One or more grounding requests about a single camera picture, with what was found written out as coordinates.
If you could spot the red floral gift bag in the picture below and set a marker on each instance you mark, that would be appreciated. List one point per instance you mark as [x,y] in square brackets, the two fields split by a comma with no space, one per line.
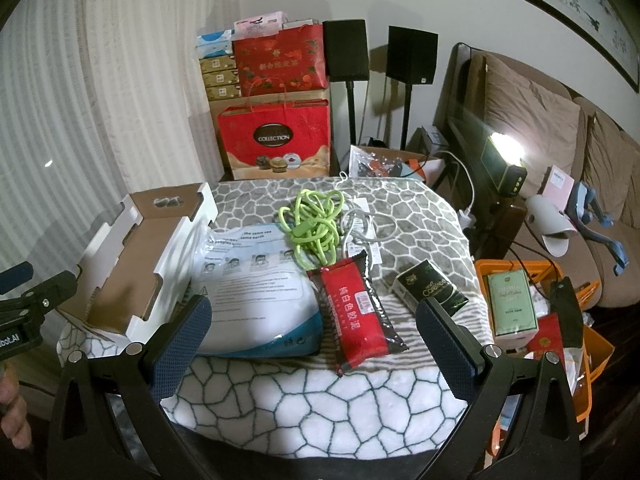
[280,65]

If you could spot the lit camping lantern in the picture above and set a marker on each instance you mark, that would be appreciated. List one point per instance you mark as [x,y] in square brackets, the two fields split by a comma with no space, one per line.
[502,167]

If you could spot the grey white patterned blanket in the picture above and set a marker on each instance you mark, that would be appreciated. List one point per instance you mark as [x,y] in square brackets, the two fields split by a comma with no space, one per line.
[300,400]

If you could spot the black electronic box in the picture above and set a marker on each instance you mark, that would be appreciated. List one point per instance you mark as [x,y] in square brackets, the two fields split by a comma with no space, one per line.
[431,141]

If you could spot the pink flat box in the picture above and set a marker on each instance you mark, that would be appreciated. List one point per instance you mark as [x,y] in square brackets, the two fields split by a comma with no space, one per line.
[559,185]

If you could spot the white cardboard box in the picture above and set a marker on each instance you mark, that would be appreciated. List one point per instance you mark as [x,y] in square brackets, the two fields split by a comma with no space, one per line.
[145,265]

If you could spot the black coffee box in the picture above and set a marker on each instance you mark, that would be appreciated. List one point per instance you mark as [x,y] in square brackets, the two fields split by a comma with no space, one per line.
[430,287]

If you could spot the open cardboard box with clutter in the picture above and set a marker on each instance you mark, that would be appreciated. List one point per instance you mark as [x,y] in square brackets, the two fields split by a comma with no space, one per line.
[372,160]

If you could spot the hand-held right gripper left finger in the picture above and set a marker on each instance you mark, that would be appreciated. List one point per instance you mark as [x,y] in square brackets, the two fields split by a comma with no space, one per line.
[177,345]

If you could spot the clear bag of face masks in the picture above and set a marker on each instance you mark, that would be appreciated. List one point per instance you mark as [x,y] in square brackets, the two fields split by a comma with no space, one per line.
[260,305]

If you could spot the blue tissue pack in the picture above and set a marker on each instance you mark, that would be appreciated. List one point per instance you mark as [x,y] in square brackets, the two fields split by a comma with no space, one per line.
[215,44]

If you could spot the orange plastic basket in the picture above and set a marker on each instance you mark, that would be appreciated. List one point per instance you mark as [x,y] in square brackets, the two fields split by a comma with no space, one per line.
[597,360]

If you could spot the black speaker stand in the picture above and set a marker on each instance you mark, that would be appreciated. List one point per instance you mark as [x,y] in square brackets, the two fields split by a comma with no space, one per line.
[406,115]
[351,110]

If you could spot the brown sofa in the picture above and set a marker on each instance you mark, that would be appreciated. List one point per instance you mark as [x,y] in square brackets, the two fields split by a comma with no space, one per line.
[565,280]

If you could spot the red chocolate gift bag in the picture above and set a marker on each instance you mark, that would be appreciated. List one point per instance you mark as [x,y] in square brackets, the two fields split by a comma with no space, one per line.
[272,130]

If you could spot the brown sofa cushion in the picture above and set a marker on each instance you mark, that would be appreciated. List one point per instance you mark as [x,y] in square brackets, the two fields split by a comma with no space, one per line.
[612,170]
[530,115]

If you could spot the black speaker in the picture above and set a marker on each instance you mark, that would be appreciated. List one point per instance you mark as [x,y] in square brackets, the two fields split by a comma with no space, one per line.
[346,50]
[412,55]

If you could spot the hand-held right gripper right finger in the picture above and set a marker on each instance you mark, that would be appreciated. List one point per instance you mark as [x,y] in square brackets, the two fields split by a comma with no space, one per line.
[450,340]

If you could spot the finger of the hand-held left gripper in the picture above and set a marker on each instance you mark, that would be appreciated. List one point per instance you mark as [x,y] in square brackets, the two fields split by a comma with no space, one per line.
[15,275]
[50,291]

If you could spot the red snack packet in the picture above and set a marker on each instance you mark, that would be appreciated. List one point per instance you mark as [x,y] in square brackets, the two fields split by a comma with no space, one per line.
[355,320]

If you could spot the white curtain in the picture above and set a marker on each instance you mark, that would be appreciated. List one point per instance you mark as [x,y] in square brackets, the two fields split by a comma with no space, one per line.
[90,85]

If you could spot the person's left hand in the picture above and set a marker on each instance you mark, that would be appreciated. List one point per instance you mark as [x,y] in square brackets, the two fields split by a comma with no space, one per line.
[9,410]

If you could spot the red envelope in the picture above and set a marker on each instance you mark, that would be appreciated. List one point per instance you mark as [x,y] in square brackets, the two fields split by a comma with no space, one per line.
[547,337]

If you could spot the green tea box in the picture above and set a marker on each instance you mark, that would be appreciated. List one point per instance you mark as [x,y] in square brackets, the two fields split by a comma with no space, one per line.
[512,305]

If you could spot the blue plastic tool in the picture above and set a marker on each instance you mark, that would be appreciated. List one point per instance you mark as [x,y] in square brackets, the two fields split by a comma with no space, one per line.
[595,220]

